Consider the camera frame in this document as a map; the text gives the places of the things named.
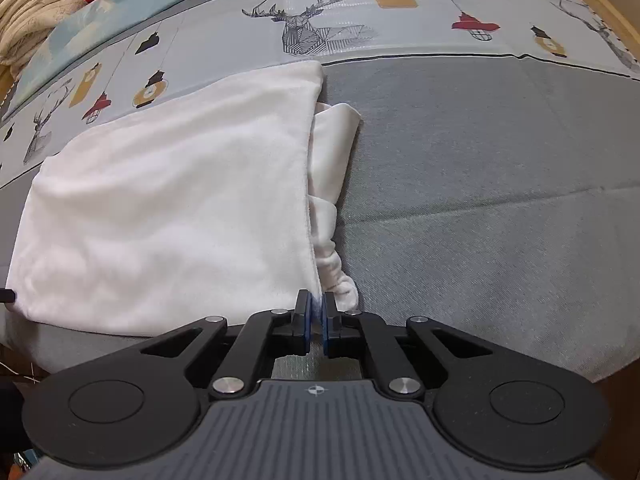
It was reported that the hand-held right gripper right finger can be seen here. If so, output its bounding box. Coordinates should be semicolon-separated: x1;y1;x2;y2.
322;294;496;398

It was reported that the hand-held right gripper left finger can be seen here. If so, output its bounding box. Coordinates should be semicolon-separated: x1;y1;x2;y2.
141;290;313;396

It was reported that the white long-sleeve shirt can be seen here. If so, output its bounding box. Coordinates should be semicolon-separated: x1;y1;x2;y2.
7;60;362;338

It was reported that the cream folded blanket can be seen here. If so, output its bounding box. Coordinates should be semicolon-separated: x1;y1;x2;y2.
0;0;96;68

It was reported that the light blue patterned sheet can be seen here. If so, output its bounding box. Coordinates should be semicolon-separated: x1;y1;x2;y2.
10;0;561;91

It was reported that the wooden bed frame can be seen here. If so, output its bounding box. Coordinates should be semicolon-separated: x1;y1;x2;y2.
560;0;640;68

